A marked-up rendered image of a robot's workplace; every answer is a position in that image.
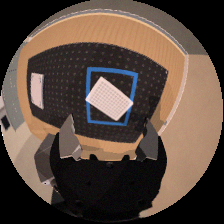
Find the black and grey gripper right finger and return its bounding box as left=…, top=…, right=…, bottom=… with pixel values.
left=135, top=117, right=167, bottom=190

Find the blue tape outline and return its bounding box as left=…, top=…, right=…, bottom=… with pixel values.
left=86, top=67, right=138, bottom=126

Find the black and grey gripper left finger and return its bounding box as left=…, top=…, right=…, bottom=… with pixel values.
left=50, top=113, right=83, bottom=191

